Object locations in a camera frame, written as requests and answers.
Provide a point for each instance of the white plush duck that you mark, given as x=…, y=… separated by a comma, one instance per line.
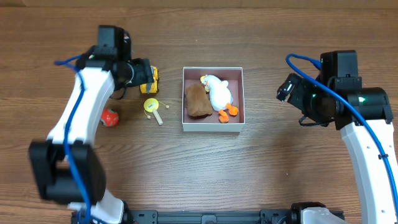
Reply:
x=221, y=97

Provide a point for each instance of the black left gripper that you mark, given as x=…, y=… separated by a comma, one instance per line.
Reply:
x=147, y=72

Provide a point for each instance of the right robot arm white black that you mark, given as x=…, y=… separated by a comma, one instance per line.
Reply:
x=363, y=116

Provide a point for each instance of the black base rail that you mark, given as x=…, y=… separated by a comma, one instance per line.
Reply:
x=313, y=212

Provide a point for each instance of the yellow toy truck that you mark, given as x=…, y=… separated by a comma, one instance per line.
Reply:
x=153, y=87

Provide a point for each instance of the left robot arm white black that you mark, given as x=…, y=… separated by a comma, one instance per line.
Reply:
x=65, y=167

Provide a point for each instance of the white box with pink interior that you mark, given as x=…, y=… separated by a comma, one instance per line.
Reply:
x=234, y=76

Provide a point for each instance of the yellow wooden rattle drum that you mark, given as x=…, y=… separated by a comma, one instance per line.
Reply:
x=151, y=106

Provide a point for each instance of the brown plush toy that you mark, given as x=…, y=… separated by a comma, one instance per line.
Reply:
x=197, y=103

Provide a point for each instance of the orange toy ball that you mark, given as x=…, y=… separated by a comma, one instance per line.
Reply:
x=109, y=117

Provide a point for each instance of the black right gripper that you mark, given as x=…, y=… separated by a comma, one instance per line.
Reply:
x=296, y=94

